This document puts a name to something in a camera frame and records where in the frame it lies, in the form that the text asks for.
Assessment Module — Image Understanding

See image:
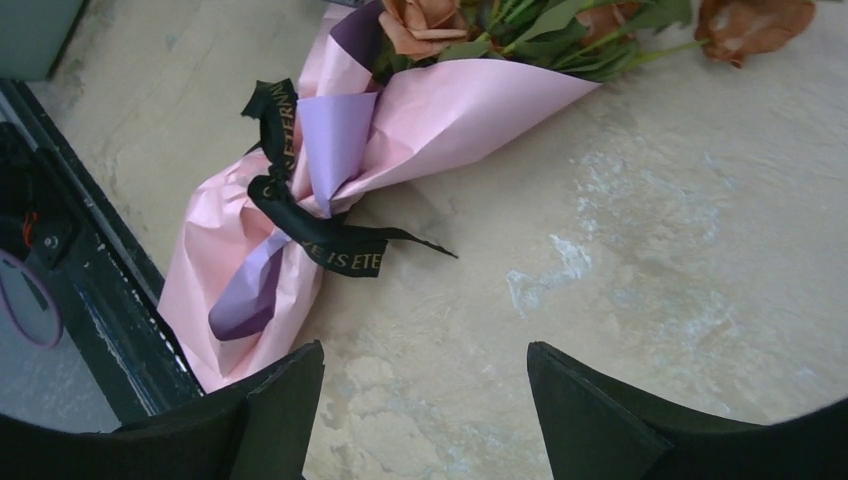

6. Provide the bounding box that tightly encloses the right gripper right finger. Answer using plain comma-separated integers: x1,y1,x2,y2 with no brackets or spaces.
527,341,847,479

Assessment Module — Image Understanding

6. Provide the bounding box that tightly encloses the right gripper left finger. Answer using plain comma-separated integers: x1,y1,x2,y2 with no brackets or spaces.
1,341,324,480

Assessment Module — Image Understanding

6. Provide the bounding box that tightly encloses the pink wrapping paper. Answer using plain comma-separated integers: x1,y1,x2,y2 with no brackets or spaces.
158,2,594,392

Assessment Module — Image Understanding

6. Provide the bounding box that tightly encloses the black printed ribbon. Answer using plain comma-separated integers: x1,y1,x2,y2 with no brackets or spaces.
242,79,454,278

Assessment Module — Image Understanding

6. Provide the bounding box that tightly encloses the flower bouquet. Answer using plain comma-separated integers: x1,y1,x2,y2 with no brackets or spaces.
373,0,817,83

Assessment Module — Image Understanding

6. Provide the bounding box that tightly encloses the clear plastic storage box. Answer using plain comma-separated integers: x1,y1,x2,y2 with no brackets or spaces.
1,0,85,81

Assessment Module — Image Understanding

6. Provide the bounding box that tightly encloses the black aluminium base frame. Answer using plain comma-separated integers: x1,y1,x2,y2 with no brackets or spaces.
1,80,203,423

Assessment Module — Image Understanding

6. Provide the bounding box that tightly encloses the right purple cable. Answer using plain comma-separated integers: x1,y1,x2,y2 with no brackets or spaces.
0,248,66,350

